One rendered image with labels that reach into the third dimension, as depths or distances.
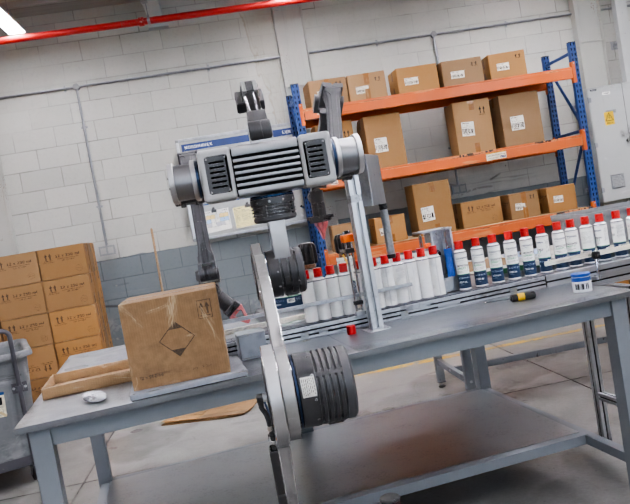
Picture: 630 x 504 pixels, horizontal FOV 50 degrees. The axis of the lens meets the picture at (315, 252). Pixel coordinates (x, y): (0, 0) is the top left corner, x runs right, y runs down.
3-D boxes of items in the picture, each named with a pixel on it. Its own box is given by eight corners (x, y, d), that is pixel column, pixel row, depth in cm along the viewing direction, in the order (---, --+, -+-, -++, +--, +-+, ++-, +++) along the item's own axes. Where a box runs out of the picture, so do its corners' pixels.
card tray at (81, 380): (136, 367, 261) (134, 357, 261) (133, 381, 235) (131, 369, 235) (54, 385, 254) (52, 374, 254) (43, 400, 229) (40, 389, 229)
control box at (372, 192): (386, 203, 265) (378, 154, 264) (373, 205, 249) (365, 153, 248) (361, 207, 268) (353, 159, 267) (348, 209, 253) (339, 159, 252)
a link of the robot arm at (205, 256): (176, 170, 256) (204, 165, 257) (177, 174, 262) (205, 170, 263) (194, 282, 249) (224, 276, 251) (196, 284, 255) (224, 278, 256)
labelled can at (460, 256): (468, 288, 281) (460, 239, 280) (474, 289, 276) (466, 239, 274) (457, 291, 279) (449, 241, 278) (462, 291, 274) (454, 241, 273)
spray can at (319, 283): (332, 317, 267) (323, 266, 266) (332, 319, 262) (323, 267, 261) (319, 319, 267) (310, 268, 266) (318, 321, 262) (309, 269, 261)
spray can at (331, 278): (341, 315, 269) (332, 264, 268) (346, 316, 265) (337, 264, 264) (329, 317, 268) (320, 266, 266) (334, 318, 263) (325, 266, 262)
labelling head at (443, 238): (450, 286, 293) (440, 228, 291) (463, 288, 280) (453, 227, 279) (420, 293, 290) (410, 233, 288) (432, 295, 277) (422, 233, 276)
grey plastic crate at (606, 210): (635, 233, 455) (630, 200, 454) (677, 233, 416) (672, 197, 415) (554, 249, 445) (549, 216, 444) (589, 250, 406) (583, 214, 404)
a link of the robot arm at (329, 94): (318, 72, 246) (345, 74, 247) (313, 99, 257) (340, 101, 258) (324, 169, 222) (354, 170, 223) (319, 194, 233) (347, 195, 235)
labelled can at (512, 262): (517, 278, 286) (509, 230, 285) (524, 279, 281) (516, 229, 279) (506, 280, 284) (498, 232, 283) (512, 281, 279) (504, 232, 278)
